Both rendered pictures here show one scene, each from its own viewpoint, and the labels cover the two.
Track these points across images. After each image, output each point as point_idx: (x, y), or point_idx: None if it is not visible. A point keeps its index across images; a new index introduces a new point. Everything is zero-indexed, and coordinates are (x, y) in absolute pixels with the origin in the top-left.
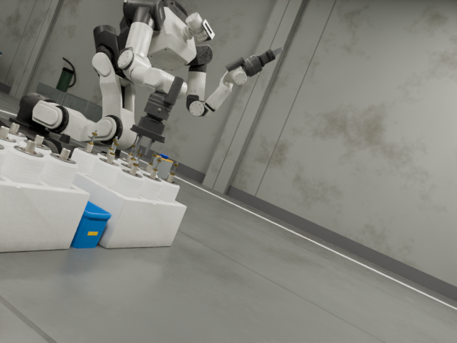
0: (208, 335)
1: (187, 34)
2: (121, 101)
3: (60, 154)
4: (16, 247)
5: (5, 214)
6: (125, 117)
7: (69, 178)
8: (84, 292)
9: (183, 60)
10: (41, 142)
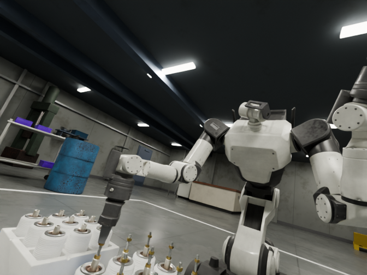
0: None
1: (248, 124)
2: (241, 218)
3: (65, 233)
4: None
5: (0, 257)
6: (243, 235)
7: (37, 246)
8: None
9: (264, 150)
10: (81, 228)
